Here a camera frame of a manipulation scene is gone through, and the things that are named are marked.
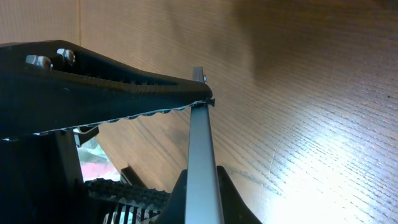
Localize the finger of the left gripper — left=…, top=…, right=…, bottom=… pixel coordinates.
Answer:
left=1, top=40, right=215, bottom=139

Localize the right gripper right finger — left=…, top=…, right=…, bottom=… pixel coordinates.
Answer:
left=155, top=165, right=264, bottom=224

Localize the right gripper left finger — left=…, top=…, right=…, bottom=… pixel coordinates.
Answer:
left=85, top=179, right=170, bottom=211

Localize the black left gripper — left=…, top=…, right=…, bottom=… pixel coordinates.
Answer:
left=1, top=131, right=119, bottom=223

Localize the Galaxy S25 smartphone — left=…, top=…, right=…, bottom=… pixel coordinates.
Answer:
left=183, top=66, right=225, bottom=224

